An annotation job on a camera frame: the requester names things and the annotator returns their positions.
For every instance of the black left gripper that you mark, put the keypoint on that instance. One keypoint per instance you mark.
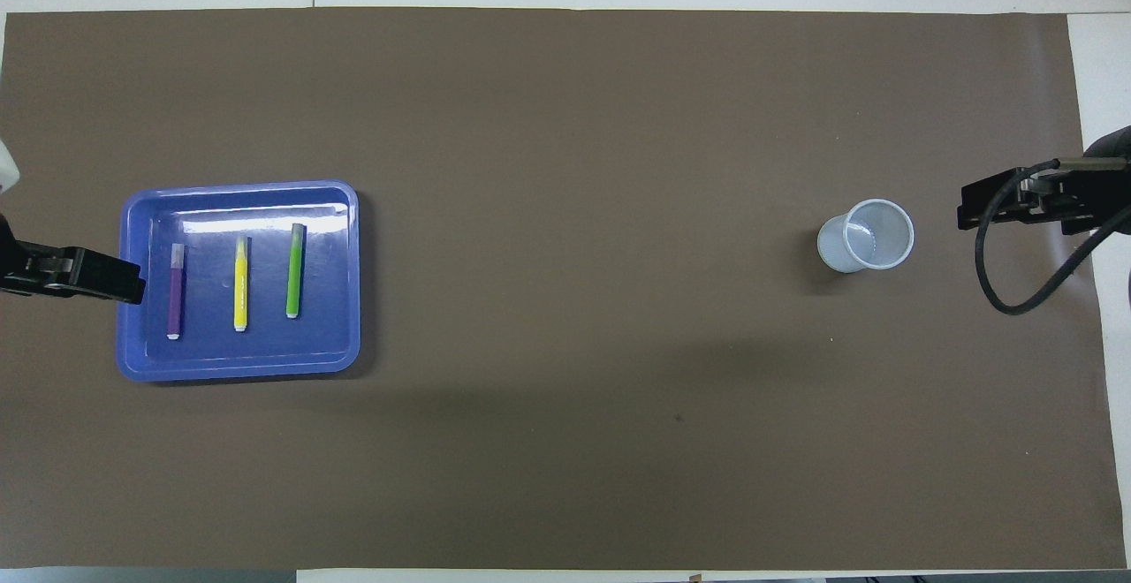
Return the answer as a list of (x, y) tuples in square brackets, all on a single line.
[(22, 261)]

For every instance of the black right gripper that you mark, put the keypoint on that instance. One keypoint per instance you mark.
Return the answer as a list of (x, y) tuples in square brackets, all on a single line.
[(1091, 190)]

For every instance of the yellow highlighter pen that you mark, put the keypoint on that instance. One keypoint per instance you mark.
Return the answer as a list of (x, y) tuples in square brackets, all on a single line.
[(240, 287)]

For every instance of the purple highlighter pen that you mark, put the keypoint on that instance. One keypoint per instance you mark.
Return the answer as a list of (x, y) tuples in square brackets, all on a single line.
[(175, 296)]

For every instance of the green highlighter pen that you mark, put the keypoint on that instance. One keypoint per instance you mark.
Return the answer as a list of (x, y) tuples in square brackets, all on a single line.
[(294, 274)]

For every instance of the brown table mat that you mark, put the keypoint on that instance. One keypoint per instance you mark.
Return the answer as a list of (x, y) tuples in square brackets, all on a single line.
[(574, 389)]

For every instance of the blue mesh pen cup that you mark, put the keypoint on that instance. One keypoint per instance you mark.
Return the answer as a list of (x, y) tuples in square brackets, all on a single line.
[(870, 234)]

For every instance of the blue plastic tray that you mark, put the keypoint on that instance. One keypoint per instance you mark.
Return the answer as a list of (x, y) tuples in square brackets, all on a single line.
[(265, 344)]

